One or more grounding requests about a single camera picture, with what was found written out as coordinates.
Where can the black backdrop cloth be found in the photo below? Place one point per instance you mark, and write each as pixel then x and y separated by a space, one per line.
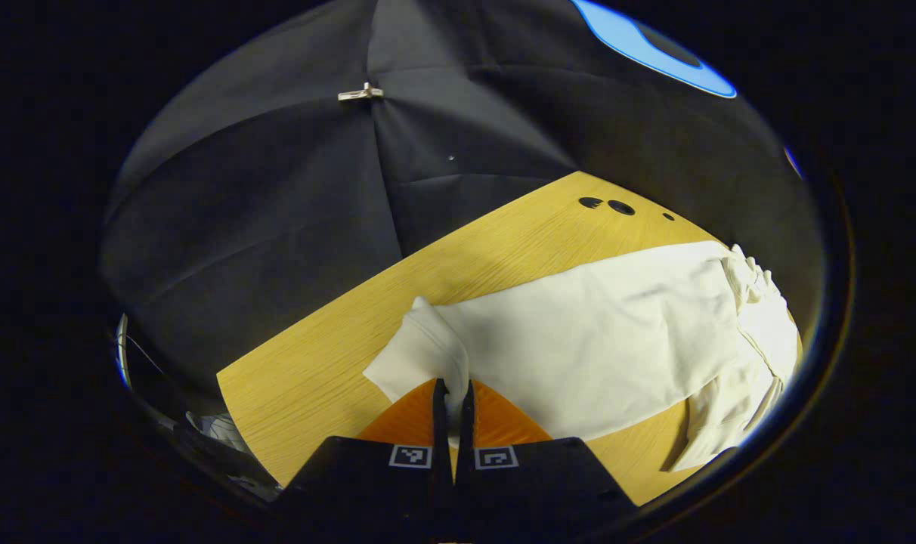
pixel 276 211

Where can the cream white sweatshirt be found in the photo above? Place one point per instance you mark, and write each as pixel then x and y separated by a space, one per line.
pixel 594 340

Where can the white clip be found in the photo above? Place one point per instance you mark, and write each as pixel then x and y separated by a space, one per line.
pixel 360 93

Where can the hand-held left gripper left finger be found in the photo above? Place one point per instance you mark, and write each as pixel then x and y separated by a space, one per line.
pixel 440 423

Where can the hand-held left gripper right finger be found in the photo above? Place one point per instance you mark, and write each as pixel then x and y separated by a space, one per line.
pixel 465 423

